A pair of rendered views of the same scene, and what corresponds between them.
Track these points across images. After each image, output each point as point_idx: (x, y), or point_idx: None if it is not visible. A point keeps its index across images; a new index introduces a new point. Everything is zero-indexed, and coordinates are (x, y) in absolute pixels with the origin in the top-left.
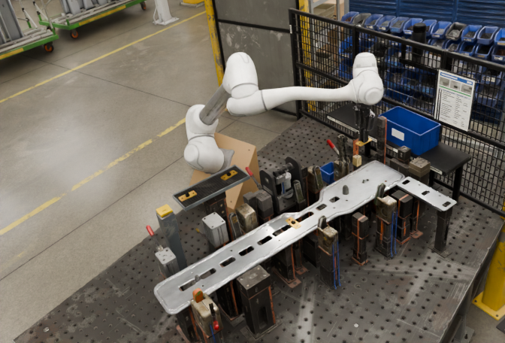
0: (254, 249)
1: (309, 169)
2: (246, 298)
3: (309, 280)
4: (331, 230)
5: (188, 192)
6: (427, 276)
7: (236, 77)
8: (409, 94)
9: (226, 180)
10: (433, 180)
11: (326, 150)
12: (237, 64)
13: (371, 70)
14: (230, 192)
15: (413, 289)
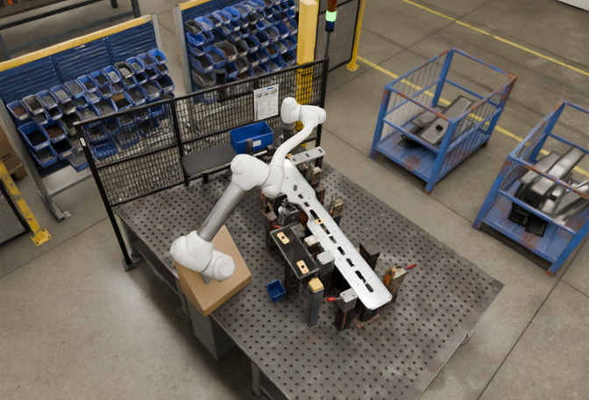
0: (340, 246)
1: None
2: (374, 260)
3: None
4: (338, 201)
5: (297, 267)
6: (336, 189)
7: (263, 170)
8: (231, 118)
9: (288, 239)
10: (259, 158)
11: (184, 203)
12: (254, 162)
13: (301, 105)
14: (238, 270)
15: (344, 197)
